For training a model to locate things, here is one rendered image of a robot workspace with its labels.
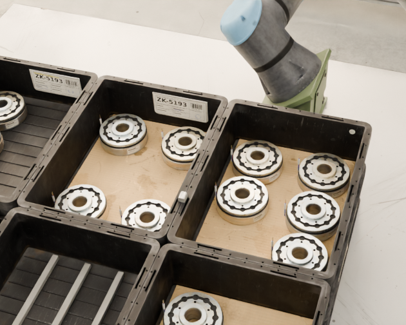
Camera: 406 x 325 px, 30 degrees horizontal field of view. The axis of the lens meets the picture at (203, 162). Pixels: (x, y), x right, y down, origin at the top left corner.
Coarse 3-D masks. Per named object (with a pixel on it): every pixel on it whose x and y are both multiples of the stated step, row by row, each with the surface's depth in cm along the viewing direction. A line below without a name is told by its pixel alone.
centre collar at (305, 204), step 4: (312, 200) 144; (316, 200) 144; (304, 204) 143; (308, 204) 143; (312, 204) 144; (316, 204) 143; (320, 204) 143; (304, 208) 142; (320, 208) 143; (324, 208) 142; (304, 212) 142; (320, 212) 142; (324, 212) 142; (304, 216) 142; (308, 216) 141; (312, 216) 141; (316, 216) 141; (320, 216) 141; (312, 220) 141
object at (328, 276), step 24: (336, 120) 150; (216, 144) 147; (360, 144) 145; (360, 168) 140; (192, 192) 138; (168, 240) 131; (336, 240) 129; (264, 264) 126; (288, 264) 126; (336, 264) 125
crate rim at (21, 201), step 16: (112, 80) 163; (128, 80) 162; (192, 96) 158; (208, 96) 157; (80, 112) 156; (64, 128) 152; (208, 128) 150; (208, 144) 147; (48, 160) 146; (32, 176) 143; (192, 176) 141; (32, 208) 137; (48, 208) 137; (176, 208) 136; (96, 224) 134; (112, 224) 134; (160, 240) 132
